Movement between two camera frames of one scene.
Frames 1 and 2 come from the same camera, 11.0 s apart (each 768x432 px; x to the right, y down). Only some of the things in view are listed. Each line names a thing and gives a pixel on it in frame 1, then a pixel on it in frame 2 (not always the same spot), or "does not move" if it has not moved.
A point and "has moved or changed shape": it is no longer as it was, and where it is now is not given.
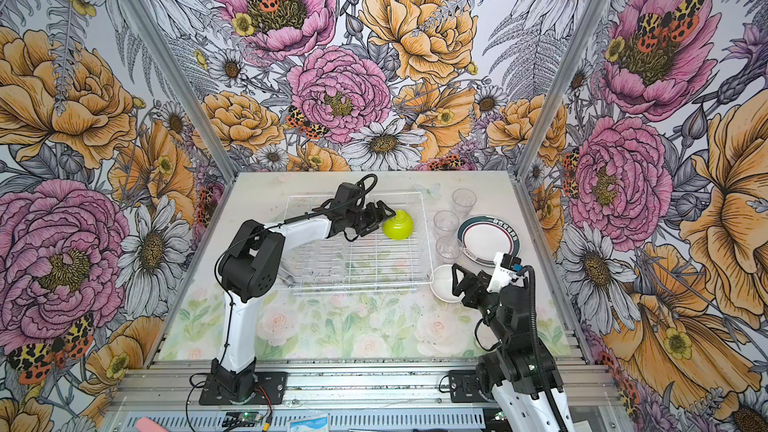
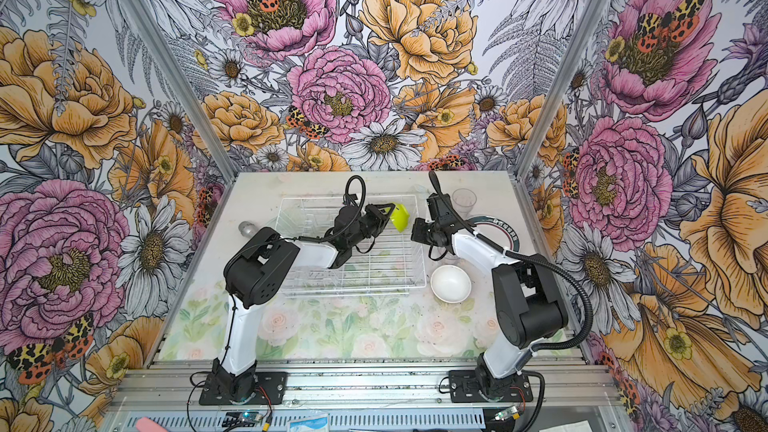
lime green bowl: x=399 y=227 has moved or changed shape
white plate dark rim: x=481 y=237 does not move
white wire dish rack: x=364 y=262 does not move
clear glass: x=463 y=200 does not move
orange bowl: x=441 y=284 does not move
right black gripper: x=479 y=285 to x=417 y=233
